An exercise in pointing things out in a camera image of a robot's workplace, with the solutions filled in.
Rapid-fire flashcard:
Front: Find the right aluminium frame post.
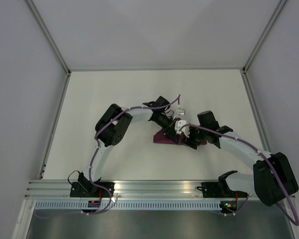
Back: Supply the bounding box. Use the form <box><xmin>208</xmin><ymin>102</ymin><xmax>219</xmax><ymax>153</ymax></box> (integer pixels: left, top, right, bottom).
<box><xmin>241</xmin><ymin>0</ymin><xmax>289</xmax><ymax>74</ymax></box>

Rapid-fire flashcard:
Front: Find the aluminium mounting rail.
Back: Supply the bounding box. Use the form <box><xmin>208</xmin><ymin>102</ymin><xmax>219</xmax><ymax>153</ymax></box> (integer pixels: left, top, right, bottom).
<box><xmin>24</xmin><ymin>180</ymin><xmax>296</xmax><ymax>200</ymax></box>

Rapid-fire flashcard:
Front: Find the purple cloth napkin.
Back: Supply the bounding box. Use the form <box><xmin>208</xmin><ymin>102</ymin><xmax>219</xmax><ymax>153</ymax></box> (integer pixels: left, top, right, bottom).
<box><xmin>153</xmin><ymin>130</ymin><xmax>207</xmax><ymax>149</ymax></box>

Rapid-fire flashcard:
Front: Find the left aluminium frame post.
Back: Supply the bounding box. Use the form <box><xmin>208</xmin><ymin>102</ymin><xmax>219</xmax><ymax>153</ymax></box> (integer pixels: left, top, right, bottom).
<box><xmin>24</xmin><ymin>0</ymin><xmax>72</xmax><ymax>75</ymax></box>

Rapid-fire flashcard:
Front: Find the purple cable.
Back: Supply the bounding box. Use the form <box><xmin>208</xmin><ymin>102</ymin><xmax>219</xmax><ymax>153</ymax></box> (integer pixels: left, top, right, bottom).
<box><xmin>178</xmin><ymin>123</ymin><xmax>299</xmax><ymax>226</ymax></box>
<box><xmin>34</xmin><ymin>94</ymin><xmax>182</xmax><ymax>220</ymax></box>

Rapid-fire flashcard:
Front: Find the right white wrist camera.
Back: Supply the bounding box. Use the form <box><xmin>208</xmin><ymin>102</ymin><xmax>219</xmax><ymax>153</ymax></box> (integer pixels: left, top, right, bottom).
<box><xmin>174</xmin><ymin>119</ymin><xmax>190</xmax><ymax>137</ymax></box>

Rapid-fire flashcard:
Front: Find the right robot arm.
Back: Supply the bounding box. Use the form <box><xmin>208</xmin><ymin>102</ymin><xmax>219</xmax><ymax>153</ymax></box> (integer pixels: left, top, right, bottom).
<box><xmin>175</xmin><ymin>111</ymin><xmax>299</xmax><ymax>206</ymax></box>

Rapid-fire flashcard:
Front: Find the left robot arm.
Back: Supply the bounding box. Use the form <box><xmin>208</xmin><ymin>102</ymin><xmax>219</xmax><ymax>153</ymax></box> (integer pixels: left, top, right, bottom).
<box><xmin>78</xmin><ymin>96</ymin><xmax>182</xmax><ymax>197</ymax></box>

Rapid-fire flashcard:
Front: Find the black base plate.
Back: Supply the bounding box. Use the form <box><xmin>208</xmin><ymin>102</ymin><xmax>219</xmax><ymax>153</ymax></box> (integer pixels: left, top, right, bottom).
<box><xmin>70</xmin><ymin>181</ymin><xmax>115</xmax><ymax>198</ymax></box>
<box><xmin>196</xmin><ymin>182</ymin><xmax>247</xmax><ymax>198</ymax></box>

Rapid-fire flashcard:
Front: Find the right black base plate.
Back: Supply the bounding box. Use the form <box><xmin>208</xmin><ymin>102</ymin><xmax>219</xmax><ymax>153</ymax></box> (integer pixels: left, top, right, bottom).
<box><xmin>196</xmin><ymin>182</ymin><xmax>247</xmax><ymax>198</ymax></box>

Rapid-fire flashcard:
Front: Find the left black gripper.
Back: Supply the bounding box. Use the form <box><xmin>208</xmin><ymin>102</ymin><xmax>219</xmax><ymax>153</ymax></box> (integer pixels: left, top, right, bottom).
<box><xmin>153</xmin><ymin>115</ymin><xmax>178</xmax><ymax>144</ymax></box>

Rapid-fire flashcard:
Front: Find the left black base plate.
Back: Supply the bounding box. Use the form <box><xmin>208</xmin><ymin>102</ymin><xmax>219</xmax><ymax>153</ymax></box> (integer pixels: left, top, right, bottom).
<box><xmin>70</xmin><ymin>181</ymin><xmax>115</xmax><ymax>198</ymax></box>

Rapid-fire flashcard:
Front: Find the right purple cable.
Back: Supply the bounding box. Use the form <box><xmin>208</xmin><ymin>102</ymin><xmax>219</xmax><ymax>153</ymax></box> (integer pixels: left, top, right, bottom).
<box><xmin>178</xmin><ymin>123</ymin><xmax>299</xmax><ymax>226</ymax></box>

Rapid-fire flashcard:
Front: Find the aluminium frame post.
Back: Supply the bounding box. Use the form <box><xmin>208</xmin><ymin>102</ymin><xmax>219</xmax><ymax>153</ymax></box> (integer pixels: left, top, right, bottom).
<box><xmin>24</xmin><ymin>0</ymin><xmax>72</xmax><ymax>75</ymax></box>
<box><xmin>241</xmin><ymin>0</ymin><xmax>289</xmax><ymax>74</ymax></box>

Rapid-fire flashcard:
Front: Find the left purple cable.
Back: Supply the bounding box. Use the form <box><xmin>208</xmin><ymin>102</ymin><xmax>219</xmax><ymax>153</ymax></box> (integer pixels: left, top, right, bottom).
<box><xmin>34</xmin><ymin>94</ymin><xmax>182</xmax><ymax>220</ymax></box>

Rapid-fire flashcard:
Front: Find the slotted white cable duct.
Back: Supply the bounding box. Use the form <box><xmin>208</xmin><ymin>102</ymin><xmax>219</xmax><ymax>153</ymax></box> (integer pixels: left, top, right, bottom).
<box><xmin>35</xmin><ymin>200</ymin><xmax>221</xmax><ymax>211</ymax></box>

